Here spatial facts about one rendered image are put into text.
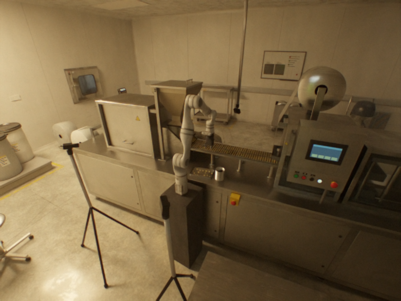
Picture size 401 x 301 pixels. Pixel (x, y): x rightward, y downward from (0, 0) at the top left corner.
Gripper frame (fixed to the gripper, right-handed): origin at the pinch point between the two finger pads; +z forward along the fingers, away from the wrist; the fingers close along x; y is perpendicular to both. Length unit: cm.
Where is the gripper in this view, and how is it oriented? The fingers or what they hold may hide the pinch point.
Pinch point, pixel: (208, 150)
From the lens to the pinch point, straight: 170.5
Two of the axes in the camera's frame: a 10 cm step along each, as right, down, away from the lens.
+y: 5.1, -4.1, 7.6
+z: 0.0, 8.8, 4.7
